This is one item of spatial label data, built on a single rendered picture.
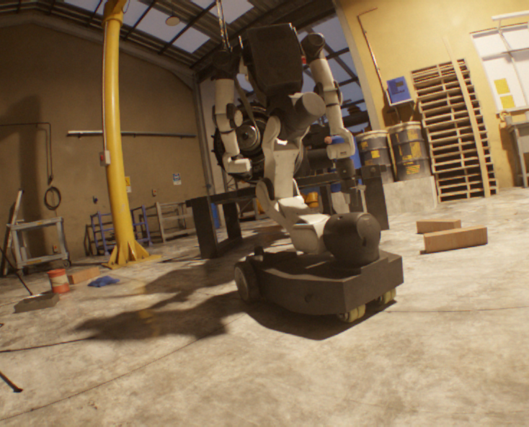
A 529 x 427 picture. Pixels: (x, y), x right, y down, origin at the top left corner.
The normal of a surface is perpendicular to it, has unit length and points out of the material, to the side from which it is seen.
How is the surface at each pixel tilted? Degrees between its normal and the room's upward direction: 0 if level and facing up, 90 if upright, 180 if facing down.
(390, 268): 90
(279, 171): 120
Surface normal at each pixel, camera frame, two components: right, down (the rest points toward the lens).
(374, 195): -0.14, 0.05
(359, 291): 0.40, -0.04
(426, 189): -0.63, 0.14
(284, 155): 0.44, 0.46
